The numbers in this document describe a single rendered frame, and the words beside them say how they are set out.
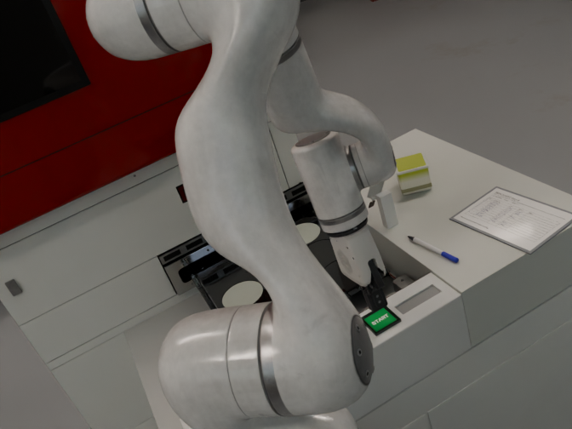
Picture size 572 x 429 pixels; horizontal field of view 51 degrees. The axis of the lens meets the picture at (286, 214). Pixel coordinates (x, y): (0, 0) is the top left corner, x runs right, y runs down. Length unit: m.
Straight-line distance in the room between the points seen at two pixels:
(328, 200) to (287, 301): 0.42
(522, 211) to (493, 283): 0.20
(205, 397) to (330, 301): 0.16
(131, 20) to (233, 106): 0.14
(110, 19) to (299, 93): 0.31
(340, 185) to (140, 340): 0.79
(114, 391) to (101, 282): 0.34
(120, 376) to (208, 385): 1.10
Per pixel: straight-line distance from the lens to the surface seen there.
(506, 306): 1.27
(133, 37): 0.66
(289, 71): 0.84
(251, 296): 1.41
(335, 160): 0.97
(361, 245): 1.01
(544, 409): 1.56
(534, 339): 1.39
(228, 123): 0.59
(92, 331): 1.63
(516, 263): 1.23
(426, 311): 1.15
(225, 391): 0.63
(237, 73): 0.59
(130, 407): 1.80
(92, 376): 1.71
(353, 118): 0.91
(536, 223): 1.31
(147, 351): 1.54
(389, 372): 1.17
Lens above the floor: 1.74
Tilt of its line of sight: 30 degrees down
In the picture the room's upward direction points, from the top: 19 degrees counter-clockwise
